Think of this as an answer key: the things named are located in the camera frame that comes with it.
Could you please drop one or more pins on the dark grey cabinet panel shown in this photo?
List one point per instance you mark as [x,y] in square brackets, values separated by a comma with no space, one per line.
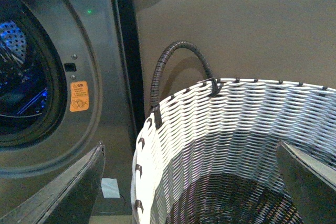
[288,40]

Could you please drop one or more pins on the white woven laundry basket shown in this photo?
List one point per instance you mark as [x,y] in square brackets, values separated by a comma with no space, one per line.
[207,154]

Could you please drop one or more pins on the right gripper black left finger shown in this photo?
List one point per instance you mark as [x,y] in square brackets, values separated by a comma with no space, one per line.
[69,198]

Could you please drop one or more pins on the orange warning sticker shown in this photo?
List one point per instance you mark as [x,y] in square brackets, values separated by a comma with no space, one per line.
[79,96]

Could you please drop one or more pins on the grey front-load washing machine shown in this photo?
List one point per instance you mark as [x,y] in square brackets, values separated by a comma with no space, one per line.
[45,46]

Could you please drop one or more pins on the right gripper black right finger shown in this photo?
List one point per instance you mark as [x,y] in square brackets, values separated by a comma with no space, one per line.
[309,182]

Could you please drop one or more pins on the white tape piece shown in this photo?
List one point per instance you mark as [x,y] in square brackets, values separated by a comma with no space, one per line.
[110,188]

